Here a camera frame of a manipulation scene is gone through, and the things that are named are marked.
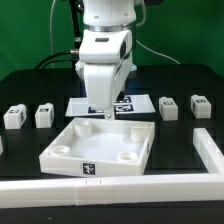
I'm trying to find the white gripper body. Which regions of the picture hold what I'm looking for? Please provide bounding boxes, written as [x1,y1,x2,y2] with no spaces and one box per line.
[76,29,132,110]

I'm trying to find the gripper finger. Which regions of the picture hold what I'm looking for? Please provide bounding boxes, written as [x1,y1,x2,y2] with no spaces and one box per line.
[104,110,114,120]

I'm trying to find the white square table top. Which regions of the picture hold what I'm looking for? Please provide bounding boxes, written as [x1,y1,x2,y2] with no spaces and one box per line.
[39,118,155,177]

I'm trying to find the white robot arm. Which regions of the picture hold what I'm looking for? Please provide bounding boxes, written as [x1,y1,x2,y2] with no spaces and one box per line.
[75,0,146,120]

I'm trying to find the white sheet with markers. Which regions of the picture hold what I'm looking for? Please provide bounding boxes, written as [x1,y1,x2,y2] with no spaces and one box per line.
[65,94,155,117]

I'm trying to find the white part at left edge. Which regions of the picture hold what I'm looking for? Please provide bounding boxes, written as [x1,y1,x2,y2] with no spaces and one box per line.
[0,136,3,156]

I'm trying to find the white L-shaped obstacle fence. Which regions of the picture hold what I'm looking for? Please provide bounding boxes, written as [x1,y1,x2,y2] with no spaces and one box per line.
[0,128,224,209]

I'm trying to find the black cables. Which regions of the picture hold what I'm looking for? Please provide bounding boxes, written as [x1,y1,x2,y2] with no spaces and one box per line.
[34,49,83,70]

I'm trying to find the white cable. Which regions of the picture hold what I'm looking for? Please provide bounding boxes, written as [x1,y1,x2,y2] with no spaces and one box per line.
[49,0,58,69]

